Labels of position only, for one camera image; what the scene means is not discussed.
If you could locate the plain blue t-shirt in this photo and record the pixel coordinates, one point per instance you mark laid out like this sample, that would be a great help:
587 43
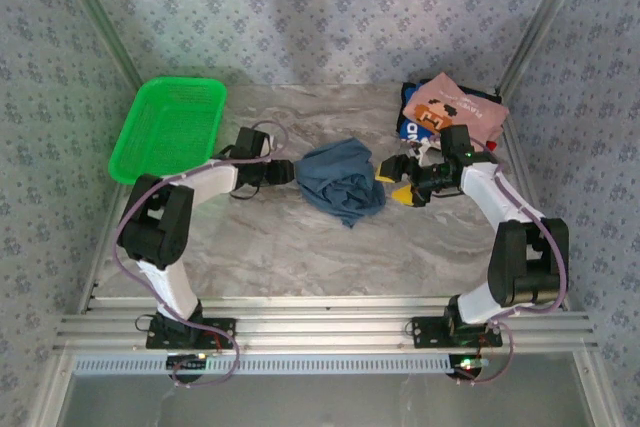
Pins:
340 172

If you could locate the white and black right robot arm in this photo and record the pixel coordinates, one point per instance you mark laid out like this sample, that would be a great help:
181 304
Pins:
520 267

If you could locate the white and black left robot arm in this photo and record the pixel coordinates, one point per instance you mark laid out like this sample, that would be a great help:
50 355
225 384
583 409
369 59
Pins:
160 227

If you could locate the blue white-print folded t-shirt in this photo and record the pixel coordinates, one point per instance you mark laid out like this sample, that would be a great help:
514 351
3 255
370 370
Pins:
412 134

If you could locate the pink pixel-print folded t-shirt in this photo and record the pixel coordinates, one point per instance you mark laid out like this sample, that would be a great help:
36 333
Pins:
465 112

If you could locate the green plastic basket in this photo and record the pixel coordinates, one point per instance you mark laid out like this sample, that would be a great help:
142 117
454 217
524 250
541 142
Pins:
165 132

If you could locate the small black circuit board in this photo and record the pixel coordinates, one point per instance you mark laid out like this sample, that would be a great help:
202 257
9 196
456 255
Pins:
467 366
187 363

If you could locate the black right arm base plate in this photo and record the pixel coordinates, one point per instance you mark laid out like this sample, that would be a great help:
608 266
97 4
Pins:
425 332

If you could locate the aluminium rail frame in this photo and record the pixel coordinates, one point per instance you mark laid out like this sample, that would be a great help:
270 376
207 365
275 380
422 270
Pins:
320 327

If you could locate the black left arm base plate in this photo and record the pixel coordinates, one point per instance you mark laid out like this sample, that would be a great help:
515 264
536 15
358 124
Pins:
220 329

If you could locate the aluminium frame post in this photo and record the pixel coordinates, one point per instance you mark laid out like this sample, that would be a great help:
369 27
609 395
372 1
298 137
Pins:
545 17
100 17

